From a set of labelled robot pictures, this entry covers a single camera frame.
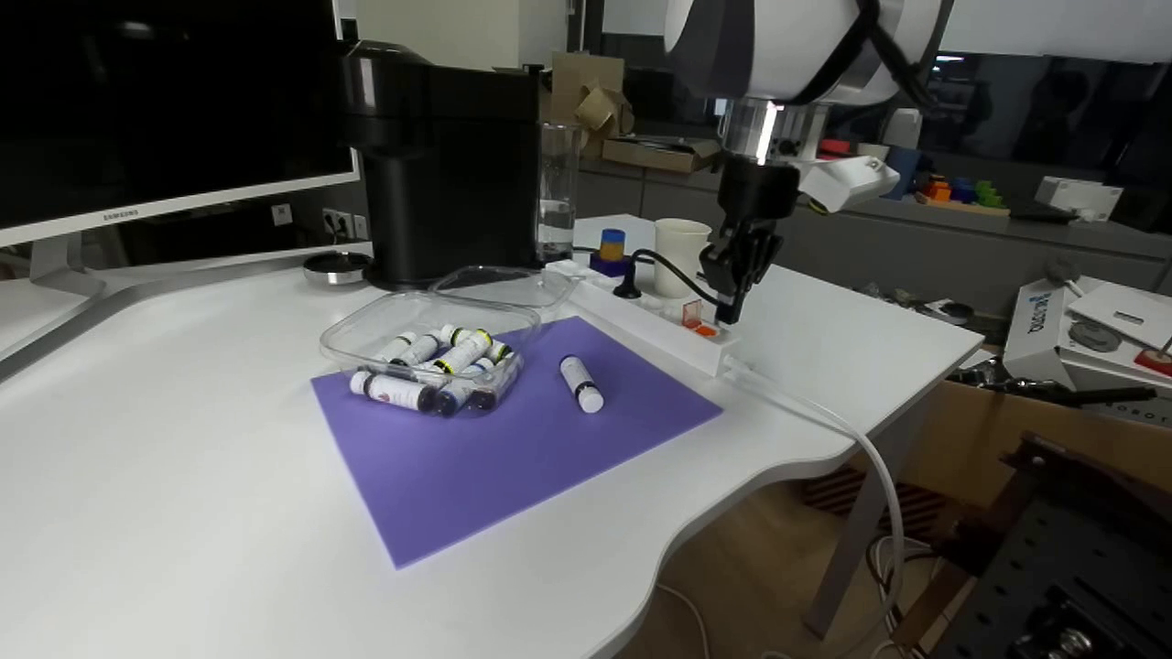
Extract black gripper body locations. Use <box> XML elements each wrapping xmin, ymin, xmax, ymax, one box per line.
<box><xmin>714</xmin><ymin>154</ymin><xmax>805</xmax><ymax>249</ymax></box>

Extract white paper cup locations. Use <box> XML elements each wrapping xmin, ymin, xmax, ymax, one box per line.
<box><xmin>653</xmin><ymin>217</ymin><xmax>714</xmax><ymax>300</ymax></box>

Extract white power strip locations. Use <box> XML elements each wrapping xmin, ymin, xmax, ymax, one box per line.
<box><xmin>568</xmin><ymin>258</ymin><xmax>753</xmax><ymax>376</ymax></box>

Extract white plastic device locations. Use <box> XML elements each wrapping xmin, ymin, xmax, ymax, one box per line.
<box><xmin>787</xmin><ymin>152</ymin><xmax>910</xmax><ymax>219</ymax></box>

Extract blue and yellow block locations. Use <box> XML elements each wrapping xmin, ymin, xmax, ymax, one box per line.
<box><xmin>590</xmin><ymin>224</ymin><xmax>635</xmax><ymax>277</ymax></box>

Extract brown cardboard boxes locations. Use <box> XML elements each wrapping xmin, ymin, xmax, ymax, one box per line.
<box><xmin>546</xmin><ymin>52</ymin><xmax>725</xmax><ymax>177</ymax></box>

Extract white tube with black cap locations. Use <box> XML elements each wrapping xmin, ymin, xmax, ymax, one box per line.
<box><xmin>344</xmin><ymin>366</ymin><xmax>449</xmax><ymax>416</ymax></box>
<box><xmin>390</xmin><ymin>322</ymin><xmax>466</xmax><ymax>374</ymax></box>
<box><xmin>556</xmin><ymin>352</ymin><xmax>611</xmax><ymax>416</ymax></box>
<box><xmin>416</xmin><ymin>325</ymin><xmax>499</xmax><ymax>386</ymax></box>
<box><xmin>456</xmin><ymin>346</ymin><xmax>524</xmax><ymax>414</ymax></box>

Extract grey cabinet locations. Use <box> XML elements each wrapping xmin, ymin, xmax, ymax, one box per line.
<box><xmin>571</xmin><ymin>156</ymin><xmax>1172</xmax><ymax>359</ymax></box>

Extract colourful toy blocks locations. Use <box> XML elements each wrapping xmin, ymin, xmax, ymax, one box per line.
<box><xmin>911</xmin><ymin>172</ymin><xmax>1010</xmax><ymax>213</ymax></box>

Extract purple paper mat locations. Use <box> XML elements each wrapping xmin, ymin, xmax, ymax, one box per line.
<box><xmin>309</xmin><ymin>315</ymin><xmax>725</xmax><ymax>576</ymax></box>

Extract black coffee machine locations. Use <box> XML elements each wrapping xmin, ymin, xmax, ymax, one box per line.
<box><xmin>340</xmin><ymin>41</ymin><xmax>550</xmax><ymax>292</ymax></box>

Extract clear plastic container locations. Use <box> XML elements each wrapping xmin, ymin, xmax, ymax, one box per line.
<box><xmin>318</xmin><ymin>259</ymin><xmax>587</xmax><ymax>416</ymax></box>

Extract stack of white boxes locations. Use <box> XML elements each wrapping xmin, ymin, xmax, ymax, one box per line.
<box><xmin>1000</xmin><ymin>271</ymin><xmax>1172</xmax><ymax>396</ymax></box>

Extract small round black lid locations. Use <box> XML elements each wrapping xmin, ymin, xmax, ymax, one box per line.
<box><xmin>302</xmin><ymin>249</ymin><xmax>374</xmax><ymax>292</ymax></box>

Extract black perforated base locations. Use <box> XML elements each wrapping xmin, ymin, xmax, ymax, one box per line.
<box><xmin>932</xmin><ymin>435</ymin><xmax>1172</xmax><ymax>659</ymax></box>

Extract white framed computer monitor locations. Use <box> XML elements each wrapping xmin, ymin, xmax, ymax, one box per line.
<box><xmin>0</xmin><ymin>0</ymin><xmax>367</xmax><ymax>253</ymax></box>

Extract white monitor stand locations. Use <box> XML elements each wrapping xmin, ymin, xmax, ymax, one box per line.
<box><xmin>20</xmin><ymin>231</ymin><xmax>109</xmax><ymax>300</ymax></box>

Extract black plug with cable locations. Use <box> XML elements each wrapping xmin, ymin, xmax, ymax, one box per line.
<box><xmin>611</xmin><ymin>246</ymin><xmax>725</xmax><ymax>308</ymax></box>

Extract white power strip cable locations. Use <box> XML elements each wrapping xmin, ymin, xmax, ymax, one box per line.
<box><xmin>725</xmin><ymin>347</ymin><xmax>910</xmax><ymax>637</ymax></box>

